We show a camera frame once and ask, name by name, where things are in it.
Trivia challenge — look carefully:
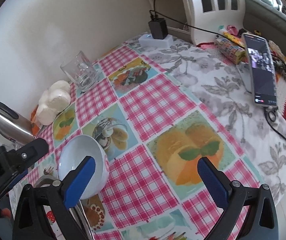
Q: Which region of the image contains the orange snack packet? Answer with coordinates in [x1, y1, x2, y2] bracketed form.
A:
[30, 105, 43, 136]

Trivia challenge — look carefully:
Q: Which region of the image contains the smartphone on stand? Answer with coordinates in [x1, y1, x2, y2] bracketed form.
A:
[242, 33, 277, 108]

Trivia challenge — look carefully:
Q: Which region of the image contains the white power strip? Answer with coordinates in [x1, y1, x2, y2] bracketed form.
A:
[138, 34, 173, 49]

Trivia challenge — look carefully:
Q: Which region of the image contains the bag of white steamed buns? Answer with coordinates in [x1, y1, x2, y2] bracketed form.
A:
[35, 80, 71, 126]

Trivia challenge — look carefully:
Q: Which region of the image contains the black charger plug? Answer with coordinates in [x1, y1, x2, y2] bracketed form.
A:
[148, 18, 168, 40]

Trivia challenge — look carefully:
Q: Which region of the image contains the colourful cylindrical tin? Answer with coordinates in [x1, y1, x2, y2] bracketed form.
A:
[214, 38, 246, 64]

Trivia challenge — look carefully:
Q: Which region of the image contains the person's left hand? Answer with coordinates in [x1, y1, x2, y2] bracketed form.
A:
[1, 208, 12, 218]

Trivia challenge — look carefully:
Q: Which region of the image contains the stainless steel round tray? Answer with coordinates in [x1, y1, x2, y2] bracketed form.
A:
[35, 175, 94, 239]

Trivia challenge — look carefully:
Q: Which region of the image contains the pale blue large bowl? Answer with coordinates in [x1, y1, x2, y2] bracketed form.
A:
[58, 134, 109, 200]

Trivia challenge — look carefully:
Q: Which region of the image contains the stainless steel thermos jug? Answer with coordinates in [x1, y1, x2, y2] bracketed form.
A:
[0, 102, 35, 146]

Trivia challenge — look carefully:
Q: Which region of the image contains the clear glass mug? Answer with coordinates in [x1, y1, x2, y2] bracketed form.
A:
[60, 51, 99, 92]

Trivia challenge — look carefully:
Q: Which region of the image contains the white lattice chair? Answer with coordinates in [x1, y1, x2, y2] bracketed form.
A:
[183, 0, 246, 45]

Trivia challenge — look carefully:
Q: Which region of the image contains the checkered fruit tablecloth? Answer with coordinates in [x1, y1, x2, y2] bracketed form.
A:
[7, 31, 286, 240]

